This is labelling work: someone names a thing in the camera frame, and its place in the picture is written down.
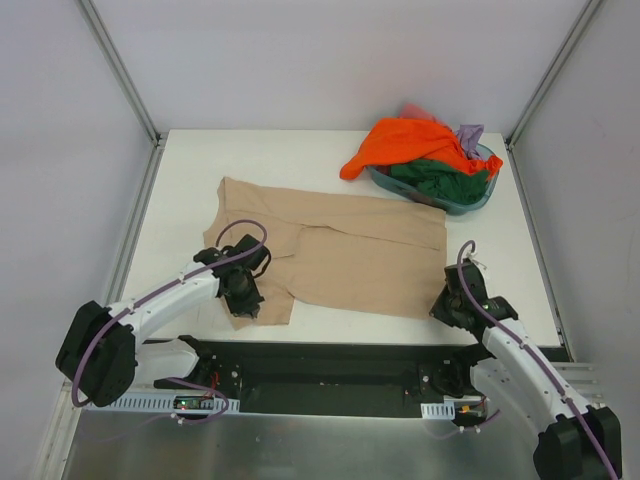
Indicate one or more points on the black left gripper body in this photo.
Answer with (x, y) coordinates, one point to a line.
(245, 304)

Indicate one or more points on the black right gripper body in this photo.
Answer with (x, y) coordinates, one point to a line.
(445, 310)

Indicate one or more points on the beige t shirt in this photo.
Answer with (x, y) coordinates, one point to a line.
(355, 253)

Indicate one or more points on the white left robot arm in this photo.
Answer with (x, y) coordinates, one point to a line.
(106, 348)

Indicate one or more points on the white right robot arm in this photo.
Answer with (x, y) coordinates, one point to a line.
(570, 437)

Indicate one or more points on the green t shirt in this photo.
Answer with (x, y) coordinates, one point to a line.
(441, 181)

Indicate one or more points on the teal plastic laundry basket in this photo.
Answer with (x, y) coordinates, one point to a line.
(380, 176)

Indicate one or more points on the lilac t shirt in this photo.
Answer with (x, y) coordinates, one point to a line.
(468, 136)

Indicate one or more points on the orange t shirt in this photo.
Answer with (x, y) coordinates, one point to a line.
(394, 141)

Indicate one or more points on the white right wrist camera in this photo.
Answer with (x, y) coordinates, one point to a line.
(471, 257)

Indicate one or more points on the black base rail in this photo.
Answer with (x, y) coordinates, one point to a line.
(357, 380)

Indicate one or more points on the right white cable duct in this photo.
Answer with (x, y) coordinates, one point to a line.
(449, 410)

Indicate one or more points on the white cable duct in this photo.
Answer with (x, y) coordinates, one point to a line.
(449, 410)
(173, 403)

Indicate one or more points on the left white cable duct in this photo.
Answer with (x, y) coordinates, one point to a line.
(173, 403)

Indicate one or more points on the left aluminium frame post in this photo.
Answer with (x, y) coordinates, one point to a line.
(106, 45)

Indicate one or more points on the aluminium frame post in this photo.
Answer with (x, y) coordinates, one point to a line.
(106, 45)
(569, 44)

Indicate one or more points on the right aluminium frame post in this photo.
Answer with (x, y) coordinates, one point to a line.
(569, 44)

